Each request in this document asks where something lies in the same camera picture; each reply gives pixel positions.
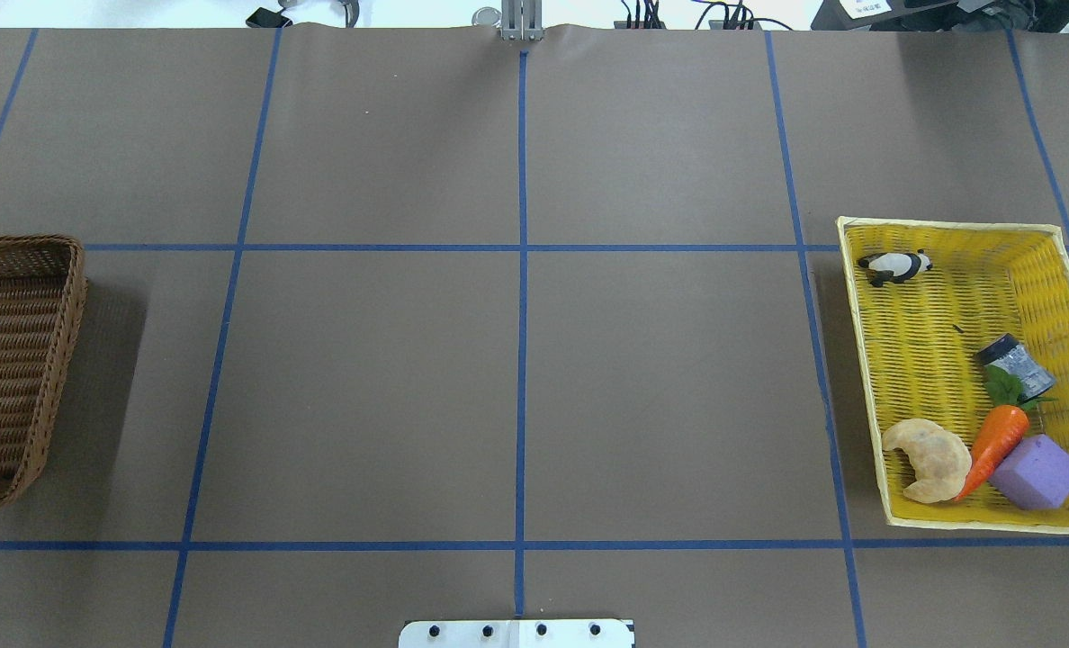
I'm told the yellow woven basket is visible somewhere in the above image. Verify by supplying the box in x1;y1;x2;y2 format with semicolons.
836;216;1069;535

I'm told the brown wicker basket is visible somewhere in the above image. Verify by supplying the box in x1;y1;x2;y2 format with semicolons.
0;234;89;506

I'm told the white mounting plate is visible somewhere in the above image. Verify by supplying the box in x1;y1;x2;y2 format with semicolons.
398;618;636;647

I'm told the panda toy figure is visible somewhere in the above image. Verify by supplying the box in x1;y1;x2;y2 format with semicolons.
857;249;933;288

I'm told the croissant toy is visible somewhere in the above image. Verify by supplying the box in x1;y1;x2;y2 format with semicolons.
883;418;972;504

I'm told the small dark jar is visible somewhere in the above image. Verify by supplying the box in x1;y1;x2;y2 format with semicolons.
975;333;1057;403

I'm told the orange carrot toy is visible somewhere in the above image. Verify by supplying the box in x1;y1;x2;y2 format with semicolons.
952;365;1056;503

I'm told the purple foam block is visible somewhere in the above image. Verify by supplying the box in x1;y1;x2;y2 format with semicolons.
990;435;1069;511

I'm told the aluminium frame post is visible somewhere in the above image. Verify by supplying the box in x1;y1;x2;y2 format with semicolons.
499;0;545;41

